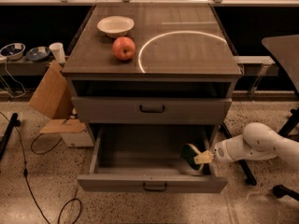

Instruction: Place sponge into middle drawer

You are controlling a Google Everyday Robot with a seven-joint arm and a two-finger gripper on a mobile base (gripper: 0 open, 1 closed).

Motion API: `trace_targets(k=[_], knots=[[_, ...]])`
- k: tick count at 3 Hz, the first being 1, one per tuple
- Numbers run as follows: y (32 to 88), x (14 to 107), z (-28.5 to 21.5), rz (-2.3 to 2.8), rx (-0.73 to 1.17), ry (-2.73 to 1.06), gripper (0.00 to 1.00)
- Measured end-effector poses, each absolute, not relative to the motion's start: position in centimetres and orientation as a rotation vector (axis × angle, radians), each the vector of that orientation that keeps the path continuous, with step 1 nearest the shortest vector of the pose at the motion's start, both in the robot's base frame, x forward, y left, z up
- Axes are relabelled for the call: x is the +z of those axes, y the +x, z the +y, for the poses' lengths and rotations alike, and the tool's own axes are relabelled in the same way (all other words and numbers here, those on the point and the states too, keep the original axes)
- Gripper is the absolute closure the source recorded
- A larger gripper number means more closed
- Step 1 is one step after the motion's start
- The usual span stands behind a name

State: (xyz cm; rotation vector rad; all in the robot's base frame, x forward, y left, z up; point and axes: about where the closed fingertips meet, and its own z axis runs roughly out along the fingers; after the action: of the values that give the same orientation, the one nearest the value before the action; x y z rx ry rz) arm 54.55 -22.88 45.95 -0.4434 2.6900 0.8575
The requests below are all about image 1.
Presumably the brown cardboard box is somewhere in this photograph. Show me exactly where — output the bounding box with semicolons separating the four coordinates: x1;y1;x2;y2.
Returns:
29;61;86;133

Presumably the white ceramic bowl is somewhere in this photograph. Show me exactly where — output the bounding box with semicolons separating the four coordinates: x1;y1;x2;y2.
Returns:
97;16;135;38

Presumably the closed grey upper drawer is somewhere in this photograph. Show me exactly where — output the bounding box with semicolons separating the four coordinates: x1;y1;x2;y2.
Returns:
72;97;232;125

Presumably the blue bowl far left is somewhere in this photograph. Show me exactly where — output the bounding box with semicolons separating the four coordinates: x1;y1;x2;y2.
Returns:
0;43;25;61

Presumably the black stand legs right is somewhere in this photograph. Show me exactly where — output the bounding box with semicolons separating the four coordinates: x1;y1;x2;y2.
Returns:
220;108;299;186

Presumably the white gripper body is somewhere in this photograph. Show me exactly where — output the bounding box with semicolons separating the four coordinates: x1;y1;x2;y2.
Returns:
212;134;276;163

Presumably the red apple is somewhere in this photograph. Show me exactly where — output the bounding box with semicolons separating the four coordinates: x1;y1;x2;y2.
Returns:
112;36;135;61

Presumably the black bar left floor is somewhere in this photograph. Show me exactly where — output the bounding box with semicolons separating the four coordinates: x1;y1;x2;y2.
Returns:
0;113;21;160

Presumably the open grey lower drawer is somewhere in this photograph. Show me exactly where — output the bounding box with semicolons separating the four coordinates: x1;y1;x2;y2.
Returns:
78;124;227;193

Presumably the grey side shelf left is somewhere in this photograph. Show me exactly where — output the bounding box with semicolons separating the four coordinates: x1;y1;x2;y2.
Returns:
0;57;55;77

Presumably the black caster foot right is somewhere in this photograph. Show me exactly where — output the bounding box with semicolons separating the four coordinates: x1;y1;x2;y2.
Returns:
272;185;299;201

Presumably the blue bowl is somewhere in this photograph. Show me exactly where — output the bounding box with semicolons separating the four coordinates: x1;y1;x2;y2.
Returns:
26;47;50;63
0;43;25;61

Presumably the black floor cable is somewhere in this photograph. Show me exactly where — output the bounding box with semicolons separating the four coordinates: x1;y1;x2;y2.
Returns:
0;111;83;224

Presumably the white foam cup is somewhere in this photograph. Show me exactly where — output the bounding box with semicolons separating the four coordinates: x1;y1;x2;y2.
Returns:
50;42;65;63

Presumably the white cable on shelf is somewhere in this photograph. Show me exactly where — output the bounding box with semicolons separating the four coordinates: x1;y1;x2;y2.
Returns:
0;55;27;100

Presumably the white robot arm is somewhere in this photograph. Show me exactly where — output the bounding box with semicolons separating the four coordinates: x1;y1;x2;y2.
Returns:
192;122;299;169

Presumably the grey wooden drawer cabinet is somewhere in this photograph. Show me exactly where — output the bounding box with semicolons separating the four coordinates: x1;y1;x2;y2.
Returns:
61;2;243;147

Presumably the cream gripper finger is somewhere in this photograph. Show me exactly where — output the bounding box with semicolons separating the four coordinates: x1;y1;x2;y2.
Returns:
193;150;214;165

